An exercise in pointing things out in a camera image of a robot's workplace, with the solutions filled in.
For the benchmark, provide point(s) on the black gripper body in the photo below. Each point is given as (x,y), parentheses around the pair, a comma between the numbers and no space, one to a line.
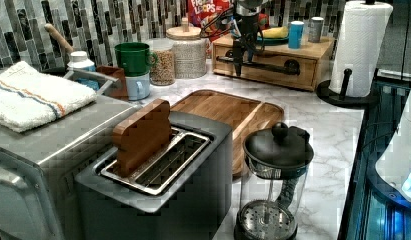
(246,15)

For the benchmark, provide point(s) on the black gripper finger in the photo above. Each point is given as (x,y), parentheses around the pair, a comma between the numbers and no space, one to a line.
(250,54)
(237,60)

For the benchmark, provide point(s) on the wooden drawer box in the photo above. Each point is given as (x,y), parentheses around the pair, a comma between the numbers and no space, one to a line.
(302,68)

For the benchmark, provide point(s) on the teal plate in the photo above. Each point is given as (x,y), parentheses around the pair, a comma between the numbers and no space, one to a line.
(272,41)

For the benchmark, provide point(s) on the yellow plush banana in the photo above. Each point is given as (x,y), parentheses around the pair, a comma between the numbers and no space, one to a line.
(275,33)

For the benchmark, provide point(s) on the red Froot Loops box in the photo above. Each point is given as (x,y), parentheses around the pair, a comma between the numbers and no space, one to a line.
(215,18)

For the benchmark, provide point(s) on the jar with wooden lid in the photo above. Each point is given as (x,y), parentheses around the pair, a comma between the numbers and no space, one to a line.
(189,50)

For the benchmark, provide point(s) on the blue salt canister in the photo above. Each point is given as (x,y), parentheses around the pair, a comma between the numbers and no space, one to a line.
(295,34)

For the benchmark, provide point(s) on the wooden cutting board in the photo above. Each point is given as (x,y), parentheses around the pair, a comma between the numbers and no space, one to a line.
(244,115)

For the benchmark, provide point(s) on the silver shaker canister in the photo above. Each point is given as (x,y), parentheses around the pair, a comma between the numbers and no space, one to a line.
(315,29)

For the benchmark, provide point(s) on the glass jar with clear lid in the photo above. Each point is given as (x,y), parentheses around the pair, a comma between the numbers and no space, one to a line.
(163,72)

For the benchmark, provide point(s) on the black paper towel holder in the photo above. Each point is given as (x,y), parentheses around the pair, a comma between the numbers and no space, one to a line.
(341,99)

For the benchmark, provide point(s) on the green mug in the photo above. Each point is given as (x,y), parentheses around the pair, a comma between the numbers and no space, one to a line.
(136,58)

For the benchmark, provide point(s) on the light blue mug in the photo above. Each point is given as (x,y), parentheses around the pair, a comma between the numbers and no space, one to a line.
(138,87)

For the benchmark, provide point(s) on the paper towel roll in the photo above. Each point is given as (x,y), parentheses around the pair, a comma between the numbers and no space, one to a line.
(358,46)

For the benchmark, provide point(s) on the glass french press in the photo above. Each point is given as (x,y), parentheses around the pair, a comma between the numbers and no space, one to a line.
(275,170)

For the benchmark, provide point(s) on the wooden toast slice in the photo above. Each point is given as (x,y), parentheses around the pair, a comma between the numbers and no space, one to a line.
(141,135)

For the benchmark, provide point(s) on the silver toaster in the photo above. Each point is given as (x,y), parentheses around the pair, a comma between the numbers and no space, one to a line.
(191,208)

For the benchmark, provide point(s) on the white blue-label bottle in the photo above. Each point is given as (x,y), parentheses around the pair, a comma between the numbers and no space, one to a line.
(80,60)

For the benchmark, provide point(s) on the white striped towel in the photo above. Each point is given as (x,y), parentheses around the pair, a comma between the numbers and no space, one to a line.
(29,99)

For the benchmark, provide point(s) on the silver toaster oven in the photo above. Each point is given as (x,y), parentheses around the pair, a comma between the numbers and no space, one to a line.
(38,200)

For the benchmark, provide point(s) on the black drawer handle bar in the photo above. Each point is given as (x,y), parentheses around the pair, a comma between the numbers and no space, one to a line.
(290,66)

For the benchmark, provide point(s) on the wooden handle utensil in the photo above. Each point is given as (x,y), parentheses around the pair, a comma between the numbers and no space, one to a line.
(54,33)

